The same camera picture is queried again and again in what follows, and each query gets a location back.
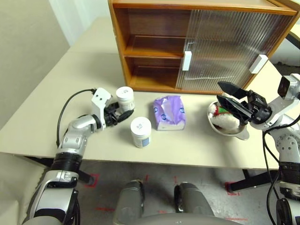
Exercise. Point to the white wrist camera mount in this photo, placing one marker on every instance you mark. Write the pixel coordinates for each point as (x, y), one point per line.
(291, 85)
(100, 97)

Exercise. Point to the white plush toy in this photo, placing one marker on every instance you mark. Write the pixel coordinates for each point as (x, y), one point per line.
(228, 122)

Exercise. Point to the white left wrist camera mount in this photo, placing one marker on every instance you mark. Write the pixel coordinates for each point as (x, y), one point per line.
(100, 97)

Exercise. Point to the purple tissue pack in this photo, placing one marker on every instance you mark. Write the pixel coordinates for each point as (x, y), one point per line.
(170, 112)

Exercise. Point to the wooden cabinet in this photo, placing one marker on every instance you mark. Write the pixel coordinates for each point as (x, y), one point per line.
(122, 47)

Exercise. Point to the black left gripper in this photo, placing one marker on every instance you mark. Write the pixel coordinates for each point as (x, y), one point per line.
(111, 117)

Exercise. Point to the grey robot torso edge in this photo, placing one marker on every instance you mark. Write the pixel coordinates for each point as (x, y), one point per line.
(187, 220)

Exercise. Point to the ribbed glass sliding door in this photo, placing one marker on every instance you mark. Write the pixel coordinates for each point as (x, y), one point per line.
(206, 58)
(257, 35)

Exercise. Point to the beige side table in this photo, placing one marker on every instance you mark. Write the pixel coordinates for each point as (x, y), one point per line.
(295, 30)

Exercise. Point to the dark grey rounded knee cover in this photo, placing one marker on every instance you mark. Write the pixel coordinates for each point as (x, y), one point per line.
(129, 201)
(194, 201)

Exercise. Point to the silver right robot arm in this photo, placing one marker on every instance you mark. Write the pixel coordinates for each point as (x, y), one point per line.
(287, 145)

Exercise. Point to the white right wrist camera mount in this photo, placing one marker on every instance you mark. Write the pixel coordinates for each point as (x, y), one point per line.
(291, 85)

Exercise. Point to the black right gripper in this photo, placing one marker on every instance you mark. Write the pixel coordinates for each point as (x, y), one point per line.
(260, 110)

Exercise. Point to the white bowl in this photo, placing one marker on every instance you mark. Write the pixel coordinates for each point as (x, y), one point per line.
(243, 134)

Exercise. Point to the white plastic bottle blue label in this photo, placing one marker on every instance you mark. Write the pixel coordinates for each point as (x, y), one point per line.
(140, 131)

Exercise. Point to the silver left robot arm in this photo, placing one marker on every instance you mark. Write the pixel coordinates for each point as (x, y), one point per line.
(75, 138)

